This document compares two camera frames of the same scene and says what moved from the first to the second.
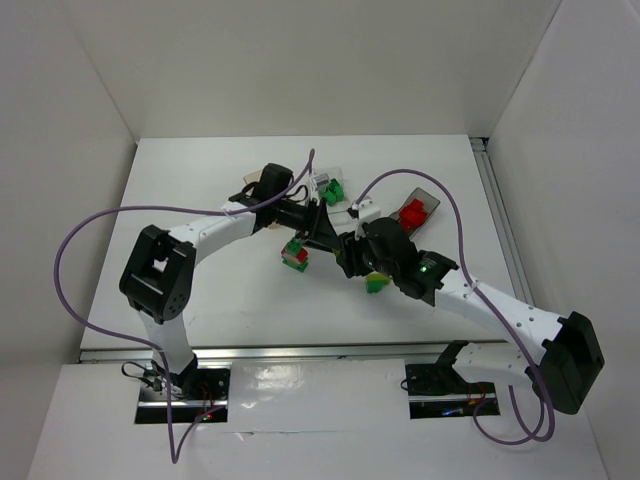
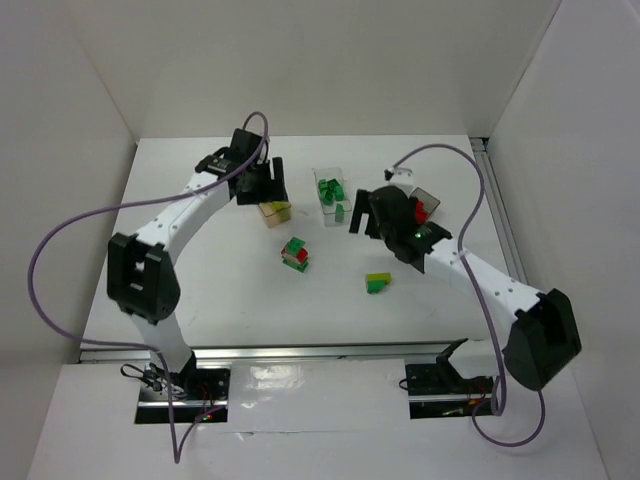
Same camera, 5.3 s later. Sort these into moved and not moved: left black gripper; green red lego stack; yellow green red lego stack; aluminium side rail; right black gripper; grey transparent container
Moved: right black gripper; left black gripper
Not moved: aluminium side rail; yellow green red lego stack; grey transparent container; green red lego stack
